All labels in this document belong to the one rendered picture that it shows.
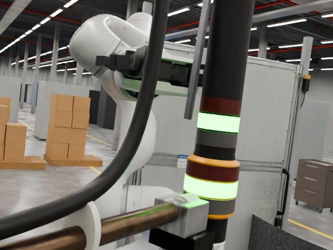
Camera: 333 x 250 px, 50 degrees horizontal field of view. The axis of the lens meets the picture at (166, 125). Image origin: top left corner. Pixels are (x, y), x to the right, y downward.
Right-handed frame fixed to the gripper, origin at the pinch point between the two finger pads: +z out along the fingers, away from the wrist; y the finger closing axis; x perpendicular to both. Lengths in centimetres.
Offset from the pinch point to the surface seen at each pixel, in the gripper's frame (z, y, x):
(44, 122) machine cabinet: -1196, 7, -110
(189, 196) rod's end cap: 12.3, 2.6, -10.6
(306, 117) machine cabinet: -759, -663, 13
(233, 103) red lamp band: 11.6, -0.4, -3.4
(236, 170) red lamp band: 11.8, -1.3, -8.5
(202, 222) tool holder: 13.1, 1.7, -12.3
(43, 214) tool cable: 19.5, 12.9, -9.7
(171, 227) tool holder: 13.3, 4.2, -12.5
